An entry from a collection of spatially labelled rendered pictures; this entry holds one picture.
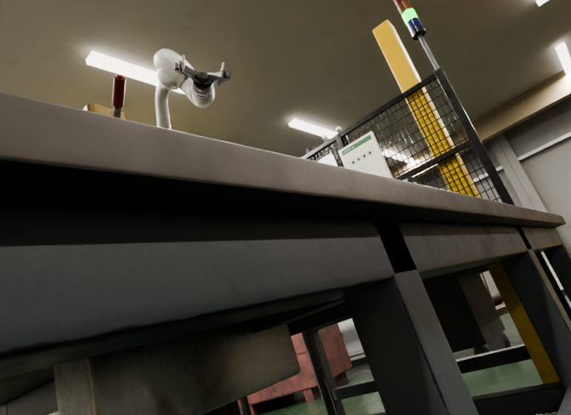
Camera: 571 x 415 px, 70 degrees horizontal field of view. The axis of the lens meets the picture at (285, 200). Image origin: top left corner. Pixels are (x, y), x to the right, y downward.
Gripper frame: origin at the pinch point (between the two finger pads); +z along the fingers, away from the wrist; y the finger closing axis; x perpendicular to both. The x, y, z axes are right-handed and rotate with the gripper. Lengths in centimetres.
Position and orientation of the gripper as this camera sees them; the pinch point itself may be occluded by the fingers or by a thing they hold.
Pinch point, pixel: (203, 64)
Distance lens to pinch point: 152.3
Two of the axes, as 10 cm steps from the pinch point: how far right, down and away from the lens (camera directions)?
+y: -9.7, -1.1, -2.0
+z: 2.1, -0.6, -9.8
